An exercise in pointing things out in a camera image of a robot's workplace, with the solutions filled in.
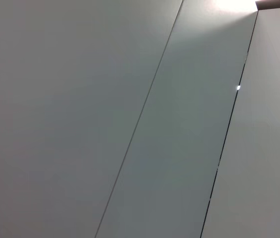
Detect brown trim strip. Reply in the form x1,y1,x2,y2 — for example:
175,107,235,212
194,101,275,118
255,0,280,11

